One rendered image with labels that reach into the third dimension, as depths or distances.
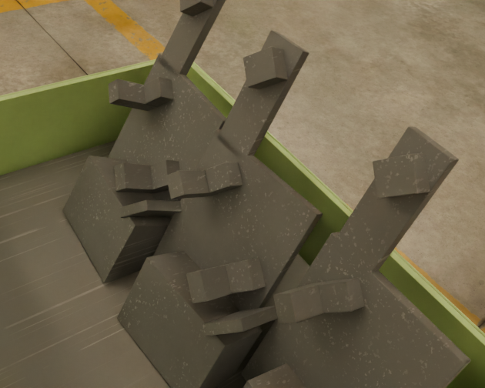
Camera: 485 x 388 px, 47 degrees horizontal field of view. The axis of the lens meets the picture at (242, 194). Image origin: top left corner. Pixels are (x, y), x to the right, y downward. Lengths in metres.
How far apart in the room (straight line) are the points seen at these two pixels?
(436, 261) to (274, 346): 1.51
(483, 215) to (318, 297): 1.85
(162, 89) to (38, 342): 0.31
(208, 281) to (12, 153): 0.38
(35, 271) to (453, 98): 2.48
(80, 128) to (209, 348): 0.40
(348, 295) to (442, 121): 2.28
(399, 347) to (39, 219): 0.47
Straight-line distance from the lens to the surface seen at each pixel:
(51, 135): 0.82
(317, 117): 2.47
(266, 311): 0.54
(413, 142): 0.45
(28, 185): 0.80
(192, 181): 0.56
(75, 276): 0.69
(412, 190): 0.43
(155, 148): 0.69
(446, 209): 2.25
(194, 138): 0.64
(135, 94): 0.68
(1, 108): 0.76
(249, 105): 0.56
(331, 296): 0.48
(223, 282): 0.56
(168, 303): 0.58
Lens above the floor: 1.39
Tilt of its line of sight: 44 degrees down
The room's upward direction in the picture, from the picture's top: 11 degrees clockwise
